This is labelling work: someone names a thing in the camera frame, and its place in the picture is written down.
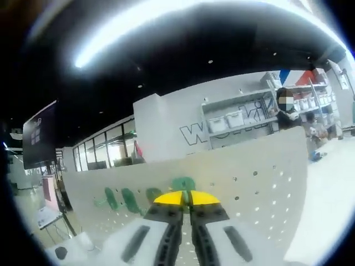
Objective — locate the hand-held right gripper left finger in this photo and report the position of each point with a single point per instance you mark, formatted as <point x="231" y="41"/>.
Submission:
<point x="155" y="235"/>

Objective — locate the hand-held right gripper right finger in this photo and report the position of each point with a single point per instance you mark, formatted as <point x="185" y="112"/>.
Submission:
<point x="222" y="238"/>

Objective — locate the white perforated mounting plate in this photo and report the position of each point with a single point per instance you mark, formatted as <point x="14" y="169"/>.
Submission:
<point x="249" y="180"/>

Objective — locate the red hanging bag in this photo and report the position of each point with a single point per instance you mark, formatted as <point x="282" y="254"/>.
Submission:
<point x="139" y="152"/>

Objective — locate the black oval device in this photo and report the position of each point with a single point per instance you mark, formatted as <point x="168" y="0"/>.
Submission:
<point x="61" y="252"/>

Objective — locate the grey metal shelf rack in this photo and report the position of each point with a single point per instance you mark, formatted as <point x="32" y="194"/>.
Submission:
<point x="238" y="135"/>

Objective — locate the white side desk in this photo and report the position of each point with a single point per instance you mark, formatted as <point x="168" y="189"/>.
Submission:
<point x="50" y="219"/>

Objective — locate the white storage bin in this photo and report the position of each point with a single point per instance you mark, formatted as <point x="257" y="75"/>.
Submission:
<point x="237" y="119"/>
<point x="218" y="124"/>

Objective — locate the pink monitor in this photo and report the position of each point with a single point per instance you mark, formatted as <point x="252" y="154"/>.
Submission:
<point x="48" y="189"/>

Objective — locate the small blue object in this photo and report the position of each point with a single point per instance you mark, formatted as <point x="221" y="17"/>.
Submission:
<point x="316" y="156"/>

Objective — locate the dark hanging screen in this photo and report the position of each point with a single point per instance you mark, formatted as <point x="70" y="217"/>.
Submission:
<point x="38" y="135"/>

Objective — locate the shelving unit with white bins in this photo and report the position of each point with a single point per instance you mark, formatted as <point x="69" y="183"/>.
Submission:
<point x="316" y="102"/>

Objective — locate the ceiling light strip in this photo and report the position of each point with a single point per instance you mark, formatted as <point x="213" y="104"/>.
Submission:
<point x="138" y="36"/>

